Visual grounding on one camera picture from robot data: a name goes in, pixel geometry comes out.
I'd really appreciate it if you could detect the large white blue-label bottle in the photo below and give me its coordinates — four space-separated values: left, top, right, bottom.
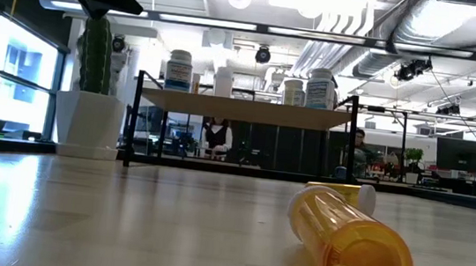
304 66 339 111

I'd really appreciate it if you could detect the tall green cactus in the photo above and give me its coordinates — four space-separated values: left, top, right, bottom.
71 14 117 96

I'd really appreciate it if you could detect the long ceiling light bar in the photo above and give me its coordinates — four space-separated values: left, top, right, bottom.
37 0 476 62

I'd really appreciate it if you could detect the large amber pill bottle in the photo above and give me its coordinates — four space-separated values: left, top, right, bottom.
280 181 422 266

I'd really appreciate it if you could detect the small green potted plant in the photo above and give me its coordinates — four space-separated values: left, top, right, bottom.
400 146 426 185

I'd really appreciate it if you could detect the white hexagonal planter pot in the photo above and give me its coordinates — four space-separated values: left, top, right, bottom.
49 88 129 162

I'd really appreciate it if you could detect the person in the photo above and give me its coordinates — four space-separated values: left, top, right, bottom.
342 127 377 180
198 115 236 162

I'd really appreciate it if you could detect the slim white yellow-label tube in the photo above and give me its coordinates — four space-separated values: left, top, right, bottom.
190 72 202 95

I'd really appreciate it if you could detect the black aluminium table frame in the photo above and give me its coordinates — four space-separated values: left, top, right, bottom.
0 137 476 212

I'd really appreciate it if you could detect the white bottle ribbed cap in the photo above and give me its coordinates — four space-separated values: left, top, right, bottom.
212 65 236 99

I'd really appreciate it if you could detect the black computer monitor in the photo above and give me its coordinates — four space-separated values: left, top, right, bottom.
433 136 476 174

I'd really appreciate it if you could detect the wooden shelf black frame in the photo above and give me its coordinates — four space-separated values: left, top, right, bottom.
122 68 363 191

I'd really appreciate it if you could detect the white melatonin bottle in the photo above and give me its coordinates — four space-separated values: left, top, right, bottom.
281 78 308 108

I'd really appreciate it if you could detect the black round ceiling spotlight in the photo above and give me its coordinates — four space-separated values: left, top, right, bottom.
111 34 128 55
253 44 274 65

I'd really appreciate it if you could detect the black ceiling spotlight cluster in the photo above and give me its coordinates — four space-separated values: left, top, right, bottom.
393 55 434 85

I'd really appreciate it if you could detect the medium white blue-label bottle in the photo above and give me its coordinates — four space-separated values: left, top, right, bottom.
163 48 195 93

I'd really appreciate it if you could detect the small amber pill bottle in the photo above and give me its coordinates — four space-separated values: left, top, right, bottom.
302 178 379 218

